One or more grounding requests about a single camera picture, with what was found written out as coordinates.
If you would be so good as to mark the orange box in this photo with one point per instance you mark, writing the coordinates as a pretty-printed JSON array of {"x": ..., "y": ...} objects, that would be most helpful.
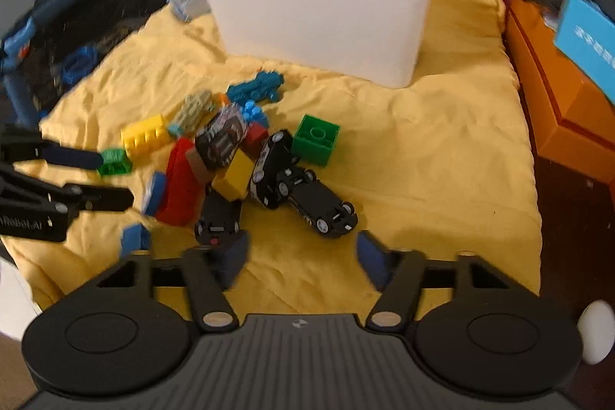
[{"x": 572, "y": 121}]

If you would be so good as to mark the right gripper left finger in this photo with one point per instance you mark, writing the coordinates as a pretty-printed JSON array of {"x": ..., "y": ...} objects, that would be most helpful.
[{"x": 208, "y": 272}]

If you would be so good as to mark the yellow duplo brick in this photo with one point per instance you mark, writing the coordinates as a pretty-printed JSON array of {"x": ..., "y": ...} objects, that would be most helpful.
[{"x": 145, "y": 136}]

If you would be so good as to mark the blue round airplane disc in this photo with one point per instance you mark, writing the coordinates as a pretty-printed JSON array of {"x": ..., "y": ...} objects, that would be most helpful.
[{"x": 154, "y": 192}]

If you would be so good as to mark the blue toy vehicle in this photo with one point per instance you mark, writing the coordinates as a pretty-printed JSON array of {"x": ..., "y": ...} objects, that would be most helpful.
[{"x": 264, "y": 86}]

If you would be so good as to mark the small blue block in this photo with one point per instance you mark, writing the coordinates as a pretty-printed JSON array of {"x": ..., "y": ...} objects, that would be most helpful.
[{"x": 134, "y": 238}]

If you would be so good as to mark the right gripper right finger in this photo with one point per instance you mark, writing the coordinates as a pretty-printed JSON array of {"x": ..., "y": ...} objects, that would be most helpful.
[{"x": 397, "y": 276}]

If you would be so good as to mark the patterned toy car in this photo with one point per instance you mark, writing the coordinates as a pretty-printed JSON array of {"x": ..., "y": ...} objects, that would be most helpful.
[{"x": 217, "y": 142}]

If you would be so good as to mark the green duplo brick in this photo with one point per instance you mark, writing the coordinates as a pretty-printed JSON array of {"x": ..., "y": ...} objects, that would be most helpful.
[{"x": 315, "y": 139}]

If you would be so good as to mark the small green brick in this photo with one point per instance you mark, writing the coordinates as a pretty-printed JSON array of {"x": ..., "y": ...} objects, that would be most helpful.
[{"x": 115, "y": 163}]

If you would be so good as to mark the small black toy car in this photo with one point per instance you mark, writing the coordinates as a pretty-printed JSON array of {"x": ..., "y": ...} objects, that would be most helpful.
[{"x": 219, "y": 218}]

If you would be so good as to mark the small red brick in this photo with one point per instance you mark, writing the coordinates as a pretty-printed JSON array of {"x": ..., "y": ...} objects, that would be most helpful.
[{"x": 254, "y": 140}]

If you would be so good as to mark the tan toy vehicle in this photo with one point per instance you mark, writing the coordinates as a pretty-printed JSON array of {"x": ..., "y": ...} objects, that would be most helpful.
[{"x": 195, "y": 108}]

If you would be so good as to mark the black white toy car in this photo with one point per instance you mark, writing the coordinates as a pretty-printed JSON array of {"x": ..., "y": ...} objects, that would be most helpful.
[{"x": 275, "y": 157}]

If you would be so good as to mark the yellow wooden block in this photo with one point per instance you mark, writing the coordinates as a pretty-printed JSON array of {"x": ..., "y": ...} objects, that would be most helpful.
[{"x": 233, "y": 181}]

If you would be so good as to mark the yellow quilted cloth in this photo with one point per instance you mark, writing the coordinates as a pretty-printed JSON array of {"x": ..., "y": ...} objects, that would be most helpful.
[{"x": 442, "y": 166}]

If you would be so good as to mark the light blue brick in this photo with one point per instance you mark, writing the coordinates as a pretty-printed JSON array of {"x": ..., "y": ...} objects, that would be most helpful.
[{"x": 253, "y": 113}]

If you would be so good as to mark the red toy block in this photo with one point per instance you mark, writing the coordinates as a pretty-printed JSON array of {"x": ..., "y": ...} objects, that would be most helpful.
[{"x": 182, "y": 191}]

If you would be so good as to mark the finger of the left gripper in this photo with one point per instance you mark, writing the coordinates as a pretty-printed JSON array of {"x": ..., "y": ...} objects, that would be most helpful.
[
  {"x": 19, "y": 191},
  {"x": 20, "y": 144}
]

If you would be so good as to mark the brown wooden cube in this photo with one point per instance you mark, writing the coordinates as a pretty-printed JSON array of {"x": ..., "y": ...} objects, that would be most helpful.
[{"x": 201, "y": 173}]

